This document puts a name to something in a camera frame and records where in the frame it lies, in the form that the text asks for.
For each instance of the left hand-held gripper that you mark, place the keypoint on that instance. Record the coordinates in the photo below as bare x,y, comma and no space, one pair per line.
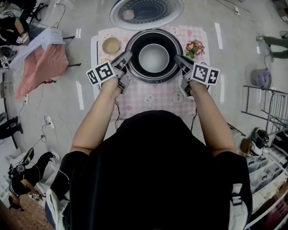
101,73

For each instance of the white storage shelf unit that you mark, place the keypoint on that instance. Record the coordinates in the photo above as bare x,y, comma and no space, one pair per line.
265,170

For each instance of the blue rice cooker white lid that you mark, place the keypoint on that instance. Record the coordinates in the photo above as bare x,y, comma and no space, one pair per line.
146,13

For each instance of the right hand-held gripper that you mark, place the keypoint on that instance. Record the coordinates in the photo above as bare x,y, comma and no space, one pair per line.
202,74

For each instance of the pink cloth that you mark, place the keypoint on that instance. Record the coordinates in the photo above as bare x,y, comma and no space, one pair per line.
45,67

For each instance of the person's black shirt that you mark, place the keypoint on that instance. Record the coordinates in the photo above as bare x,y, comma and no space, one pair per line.
153,175

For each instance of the purple yellow potted flowers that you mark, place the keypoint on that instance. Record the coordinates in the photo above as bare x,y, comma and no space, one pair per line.
194,47

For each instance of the pink checkered tablecloth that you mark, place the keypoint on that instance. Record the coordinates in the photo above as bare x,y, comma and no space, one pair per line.
157,96

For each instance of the beige bowl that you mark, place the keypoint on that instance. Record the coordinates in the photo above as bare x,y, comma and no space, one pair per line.
111,45

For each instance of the metal clothes rack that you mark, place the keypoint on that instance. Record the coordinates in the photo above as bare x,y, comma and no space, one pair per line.
243,98

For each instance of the person's left forearm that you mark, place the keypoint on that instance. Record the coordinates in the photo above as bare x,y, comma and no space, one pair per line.
94,121

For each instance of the black white helmet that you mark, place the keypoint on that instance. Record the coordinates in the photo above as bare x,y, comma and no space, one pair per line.
259,137

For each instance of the person's right forearm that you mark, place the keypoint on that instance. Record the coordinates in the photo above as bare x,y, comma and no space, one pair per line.
213,121

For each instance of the black pot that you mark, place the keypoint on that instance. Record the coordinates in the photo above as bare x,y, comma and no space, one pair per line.
155,58

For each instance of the light blue cloth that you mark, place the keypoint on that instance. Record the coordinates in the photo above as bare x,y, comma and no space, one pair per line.
49,36

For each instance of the black folding rack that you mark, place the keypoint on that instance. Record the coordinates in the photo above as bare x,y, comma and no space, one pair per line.
75,64

